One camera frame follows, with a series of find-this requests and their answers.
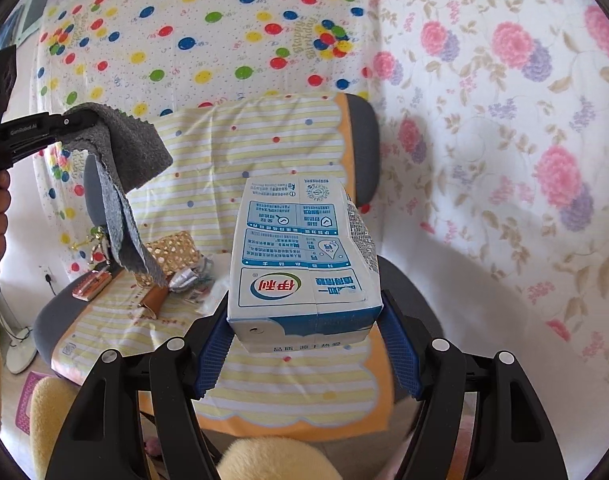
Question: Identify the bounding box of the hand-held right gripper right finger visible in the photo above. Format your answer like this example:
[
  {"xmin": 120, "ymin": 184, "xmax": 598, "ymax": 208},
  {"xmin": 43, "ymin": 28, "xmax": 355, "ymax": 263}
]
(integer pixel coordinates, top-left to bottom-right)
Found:
[{"xmin": 379, "ymin": 290, "xmax": 570, "ymax": 480}]

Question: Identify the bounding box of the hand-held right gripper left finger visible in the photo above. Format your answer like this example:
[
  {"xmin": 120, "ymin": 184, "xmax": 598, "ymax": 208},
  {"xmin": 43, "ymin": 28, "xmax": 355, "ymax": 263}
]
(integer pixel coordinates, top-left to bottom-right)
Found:
[{"xmin": 44, "ymin": 310, "xmax": 235, "ymax": 480}]

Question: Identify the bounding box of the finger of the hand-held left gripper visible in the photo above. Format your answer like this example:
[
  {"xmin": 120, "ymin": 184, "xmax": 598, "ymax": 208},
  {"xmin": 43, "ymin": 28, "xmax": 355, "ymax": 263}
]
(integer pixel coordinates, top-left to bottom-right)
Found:
[{"xmin": 44, "ymin": 109, "xmax": 105, "ymax": 148}]

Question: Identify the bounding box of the grey fuzzy cloth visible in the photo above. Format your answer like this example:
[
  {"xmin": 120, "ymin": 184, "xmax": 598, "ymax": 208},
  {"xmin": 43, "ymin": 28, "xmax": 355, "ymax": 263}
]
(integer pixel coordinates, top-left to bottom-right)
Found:
[{"xmin": 59, "ymin": 102, "xmax": 174, "ymax": 288}]

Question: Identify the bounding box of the blue and white milk carton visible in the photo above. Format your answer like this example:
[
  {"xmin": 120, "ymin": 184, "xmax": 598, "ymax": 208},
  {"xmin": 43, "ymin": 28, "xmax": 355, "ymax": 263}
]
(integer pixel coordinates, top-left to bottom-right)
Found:
[{"xmin": 227, "ymin": 176, "xmax": 385, "ymax": 356}]

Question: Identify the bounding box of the crumpled printed wrapper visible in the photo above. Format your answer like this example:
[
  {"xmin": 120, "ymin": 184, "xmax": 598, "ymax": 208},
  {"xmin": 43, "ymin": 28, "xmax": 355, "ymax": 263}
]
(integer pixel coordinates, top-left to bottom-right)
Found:
[{"xmin": 187, "ymin": 255, "xmax": 230, "ymax": 311}]

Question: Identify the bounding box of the brown leather pouch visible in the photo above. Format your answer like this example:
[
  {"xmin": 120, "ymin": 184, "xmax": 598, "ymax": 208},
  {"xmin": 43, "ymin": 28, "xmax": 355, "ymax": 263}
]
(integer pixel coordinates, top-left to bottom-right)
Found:
[{"xmin": 142, "ymin": 282, "xmax": 170, "ymax": 318}]

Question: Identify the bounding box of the crumpled silver wrapper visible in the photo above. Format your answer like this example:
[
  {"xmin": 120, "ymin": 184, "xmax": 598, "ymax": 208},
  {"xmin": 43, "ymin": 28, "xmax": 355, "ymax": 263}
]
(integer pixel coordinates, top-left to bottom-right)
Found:
[{"xmin": 167, "ymin": 267, "xmax": 200, "ymax": 293}]

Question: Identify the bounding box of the gold woven pouch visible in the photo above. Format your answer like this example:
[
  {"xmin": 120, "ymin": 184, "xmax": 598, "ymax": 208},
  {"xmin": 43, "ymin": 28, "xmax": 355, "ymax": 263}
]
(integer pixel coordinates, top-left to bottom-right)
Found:
[{"xmin": 144, "ymin": 231, "xmax": 202, "ymax": 281}]

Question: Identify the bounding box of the gold action figurine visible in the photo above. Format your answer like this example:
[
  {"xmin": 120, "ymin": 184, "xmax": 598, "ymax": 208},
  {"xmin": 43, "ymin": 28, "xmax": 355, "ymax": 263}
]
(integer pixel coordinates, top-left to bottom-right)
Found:
[{"xmin": 72, "ymin": 225, "xmax": 110, "ymax": 266}]

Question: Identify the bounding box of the orange spiral notebook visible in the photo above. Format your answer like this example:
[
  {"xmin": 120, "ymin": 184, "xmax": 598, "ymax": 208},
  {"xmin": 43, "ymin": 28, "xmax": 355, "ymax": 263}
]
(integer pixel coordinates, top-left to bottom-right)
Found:
[{"xmin": 72, "ymin": 267, "xmax": 111, "ymax": 302}]

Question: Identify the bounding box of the balloon print sheet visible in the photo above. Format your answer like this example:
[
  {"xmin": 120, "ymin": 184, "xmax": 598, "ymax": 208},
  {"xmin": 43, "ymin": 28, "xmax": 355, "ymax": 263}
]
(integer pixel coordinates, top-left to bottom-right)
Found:
[{"xmin": 29, "ymin": 0, "xmax": 380, "ymax": 301}]

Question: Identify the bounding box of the fluffy yellow fabric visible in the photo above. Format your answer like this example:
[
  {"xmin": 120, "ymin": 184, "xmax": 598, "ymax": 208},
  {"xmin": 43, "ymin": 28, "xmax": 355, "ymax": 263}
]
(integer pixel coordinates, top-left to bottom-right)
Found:
[{"xmin": 29, "ymin": 376, "xmax": 345, "ymax": 480}]

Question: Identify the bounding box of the pink floor mat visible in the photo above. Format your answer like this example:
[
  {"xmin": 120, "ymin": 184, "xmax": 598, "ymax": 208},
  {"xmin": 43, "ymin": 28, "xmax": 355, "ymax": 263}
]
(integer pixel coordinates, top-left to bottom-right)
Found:
[{"xmin": 14, "ymin": 371, "xmax": 48, "ymax": 436}]

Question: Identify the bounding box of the white fan base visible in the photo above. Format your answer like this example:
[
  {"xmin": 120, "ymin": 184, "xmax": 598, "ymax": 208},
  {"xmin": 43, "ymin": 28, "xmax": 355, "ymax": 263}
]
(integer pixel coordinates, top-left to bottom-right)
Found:
[{"xmin": 4, "ymin": 327, "xmax": 38, "ymax": 376}]

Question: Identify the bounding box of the yellow striped chair cover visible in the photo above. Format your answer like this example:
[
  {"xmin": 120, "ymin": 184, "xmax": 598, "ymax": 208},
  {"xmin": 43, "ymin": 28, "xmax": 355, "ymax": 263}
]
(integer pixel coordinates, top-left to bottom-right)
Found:
[{"xmin": 52, "ymin": 92, "xmax": 400, "ymax": 433}]

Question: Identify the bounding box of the floral print sheet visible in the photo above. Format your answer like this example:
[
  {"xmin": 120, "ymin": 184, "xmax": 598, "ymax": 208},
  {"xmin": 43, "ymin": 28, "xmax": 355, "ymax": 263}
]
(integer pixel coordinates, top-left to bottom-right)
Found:
[{"xmin": 369, "ymin": 0, "xmax": 609, "ymax": 441}]

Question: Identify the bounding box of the grey office chair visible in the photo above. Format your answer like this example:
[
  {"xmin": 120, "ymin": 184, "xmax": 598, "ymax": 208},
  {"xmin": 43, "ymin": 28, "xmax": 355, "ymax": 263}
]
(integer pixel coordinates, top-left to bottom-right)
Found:
[{"xmin": 34, "ymin": 92, "xmax": 445, "ymax": 461}]

